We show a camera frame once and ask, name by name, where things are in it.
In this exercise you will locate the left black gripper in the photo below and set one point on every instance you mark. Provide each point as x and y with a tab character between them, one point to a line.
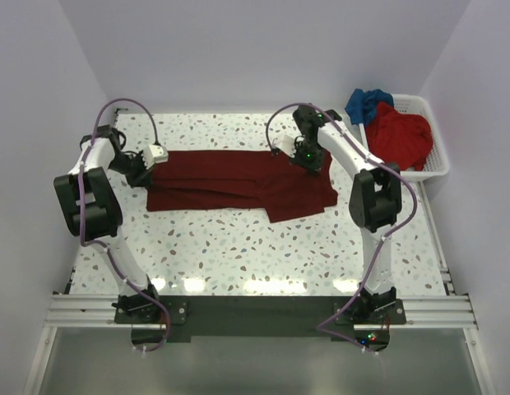
144	177

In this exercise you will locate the blue t shirt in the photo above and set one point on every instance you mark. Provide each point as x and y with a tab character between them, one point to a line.
362	105

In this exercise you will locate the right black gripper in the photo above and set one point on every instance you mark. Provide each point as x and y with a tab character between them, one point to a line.
313	167

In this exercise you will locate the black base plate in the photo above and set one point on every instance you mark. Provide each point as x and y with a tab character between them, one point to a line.
185	317

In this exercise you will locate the dark red t shirt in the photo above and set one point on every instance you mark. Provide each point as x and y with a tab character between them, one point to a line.
207	180

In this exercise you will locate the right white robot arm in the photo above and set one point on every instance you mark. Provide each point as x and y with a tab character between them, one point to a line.
374	204

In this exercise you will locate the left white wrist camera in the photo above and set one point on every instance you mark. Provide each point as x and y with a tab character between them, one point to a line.
153	155

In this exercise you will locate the bright red t shirt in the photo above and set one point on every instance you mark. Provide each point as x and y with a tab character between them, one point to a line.
405	139

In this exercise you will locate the white plastic basket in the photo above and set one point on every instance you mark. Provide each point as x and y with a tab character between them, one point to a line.
437	161

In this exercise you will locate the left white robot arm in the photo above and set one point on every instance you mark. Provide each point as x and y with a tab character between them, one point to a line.
92	213

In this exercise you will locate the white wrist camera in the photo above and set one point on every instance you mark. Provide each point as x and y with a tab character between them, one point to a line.
286	144
153	155

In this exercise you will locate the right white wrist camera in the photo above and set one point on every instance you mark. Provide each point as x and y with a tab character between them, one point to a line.
286	144

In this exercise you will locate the aluminium frame rail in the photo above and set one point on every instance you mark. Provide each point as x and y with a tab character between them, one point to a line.
451	310

